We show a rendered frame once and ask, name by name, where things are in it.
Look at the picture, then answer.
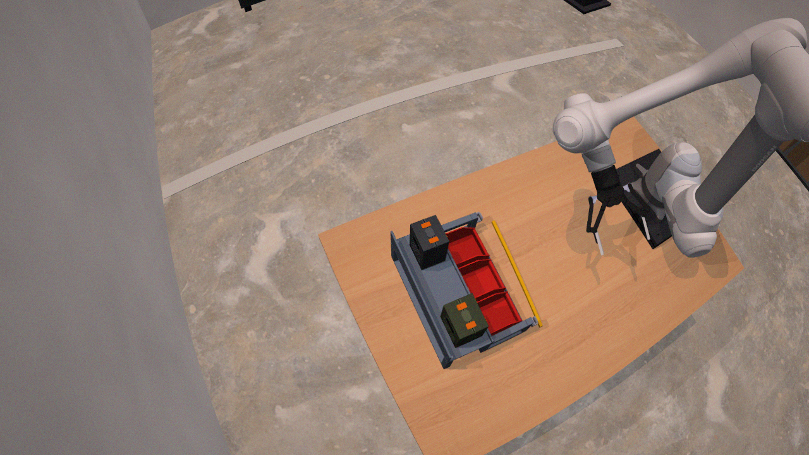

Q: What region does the yellow bar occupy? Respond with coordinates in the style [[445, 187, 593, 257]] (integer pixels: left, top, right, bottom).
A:
[[492, 221, 543, 327]]

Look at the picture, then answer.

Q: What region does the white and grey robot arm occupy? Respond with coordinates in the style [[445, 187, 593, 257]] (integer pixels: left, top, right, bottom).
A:
[[553, 18, 809, 258]]

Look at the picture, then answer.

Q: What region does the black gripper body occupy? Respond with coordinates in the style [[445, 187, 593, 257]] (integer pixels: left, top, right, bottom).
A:
[[591, 165, 624, 207]]

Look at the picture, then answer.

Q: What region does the red open bin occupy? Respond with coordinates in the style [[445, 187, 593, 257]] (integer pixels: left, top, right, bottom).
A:
[[458, 259, 506, 301], [446, 227, 490, 268], [477, 291, 522, 336]]

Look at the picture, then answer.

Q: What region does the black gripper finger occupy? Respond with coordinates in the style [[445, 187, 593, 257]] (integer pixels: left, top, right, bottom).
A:
[[613, 183, 650, 240], [586, 195, 609, 255]]

